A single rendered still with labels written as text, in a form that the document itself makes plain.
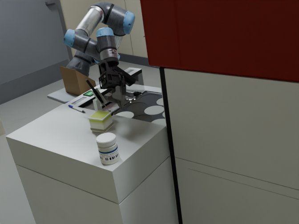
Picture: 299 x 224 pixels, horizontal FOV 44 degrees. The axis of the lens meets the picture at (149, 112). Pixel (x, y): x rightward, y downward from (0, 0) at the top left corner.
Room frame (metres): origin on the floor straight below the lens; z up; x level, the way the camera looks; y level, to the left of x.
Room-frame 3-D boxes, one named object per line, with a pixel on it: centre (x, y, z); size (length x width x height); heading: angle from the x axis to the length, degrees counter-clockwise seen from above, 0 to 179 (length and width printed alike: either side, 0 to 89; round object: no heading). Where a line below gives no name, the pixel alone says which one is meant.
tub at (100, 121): (1.40, 0.21, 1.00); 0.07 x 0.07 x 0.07; 60
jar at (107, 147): (1.15, 0.17, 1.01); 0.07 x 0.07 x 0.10
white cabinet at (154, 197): (1.65, 0.11, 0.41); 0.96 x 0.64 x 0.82; 141
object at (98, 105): (1.52, 0.21, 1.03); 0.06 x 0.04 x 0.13; 51
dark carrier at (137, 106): (1.64, -0.02, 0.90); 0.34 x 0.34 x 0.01; 51
